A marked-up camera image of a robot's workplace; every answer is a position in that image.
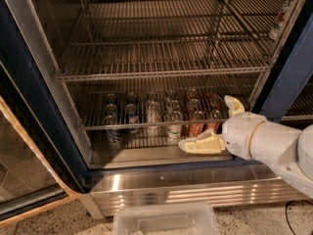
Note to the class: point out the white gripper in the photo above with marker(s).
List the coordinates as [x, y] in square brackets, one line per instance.
[239, 132]

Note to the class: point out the red coke can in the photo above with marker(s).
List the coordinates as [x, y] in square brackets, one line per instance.
[213, 116]
[196, 125]

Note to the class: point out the white green soda can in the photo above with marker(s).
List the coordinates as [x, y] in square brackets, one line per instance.
[174, 128]

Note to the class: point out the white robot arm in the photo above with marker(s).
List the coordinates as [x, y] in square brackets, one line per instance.
[287, 151]

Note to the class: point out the stainless fridge base grille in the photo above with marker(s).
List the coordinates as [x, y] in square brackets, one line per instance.
[223, 186]

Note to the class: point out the blue pepsi can front left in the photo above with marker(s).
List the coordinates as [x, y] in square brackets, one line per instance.
[112, 133]

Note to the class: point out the glass fridge door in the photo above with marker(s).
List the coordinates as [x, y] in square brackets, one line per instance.
[28, 184]

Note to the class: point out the clear plastic bin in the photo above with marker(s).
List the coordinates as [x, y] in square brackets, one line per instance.
[172, 219]

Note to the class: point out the red white bottle top right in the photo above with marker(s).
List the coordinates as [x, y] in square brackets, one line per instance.
[280, 19]

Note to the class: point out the lower wire fridge shelf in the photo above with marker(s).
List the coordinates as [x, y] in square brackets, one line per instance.
[96, 100]

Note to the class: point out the wire fridge shelf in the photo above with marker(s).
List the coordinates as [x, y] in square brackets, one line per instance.
[152, 38]
[96, 100]

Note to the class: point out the blue fridge center post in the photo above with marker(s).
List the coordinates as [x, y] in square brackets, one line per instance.
[294, 75]

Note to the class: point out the upper wire fridge shelf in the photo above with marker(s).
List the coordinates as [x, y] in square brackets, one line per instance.
[152, 38]

